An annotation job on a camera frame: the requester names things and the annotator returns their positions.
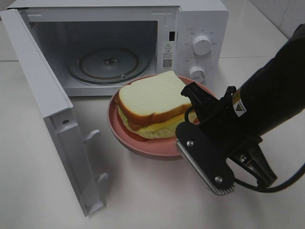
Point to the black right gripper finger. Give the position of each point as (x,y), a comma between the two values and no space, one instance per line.
(252,160)
(197,95)

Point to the upper white power knob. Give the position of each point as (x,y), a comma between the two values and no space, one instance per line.
(201,44)

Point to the glass microwave turntable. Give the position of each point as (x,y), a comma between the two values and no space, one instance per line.
(108,65)

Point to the pink round plate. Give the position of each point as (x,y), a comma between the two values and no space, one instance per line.
(159,148)

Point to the white warning label sticker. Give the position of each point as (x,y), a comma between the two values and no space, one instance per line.
(167,55)

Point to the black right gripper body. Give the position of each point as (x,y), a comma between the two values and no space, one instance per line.
(222,126)

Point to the white microwave door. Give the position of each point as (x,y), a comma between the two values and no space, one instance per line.
(57,113)

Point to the lower white timer knob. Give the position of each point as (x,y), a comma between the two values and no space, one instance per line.
(197,73)

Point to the white microwave oven body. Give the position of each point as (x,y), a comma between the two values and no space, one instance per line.
(62,28)

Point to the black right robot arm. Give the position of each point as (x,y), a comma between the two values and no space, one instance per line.
(271,96)

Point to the toast sandwich with cheese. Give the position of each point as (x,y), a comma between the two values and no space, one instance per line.
(152,107)

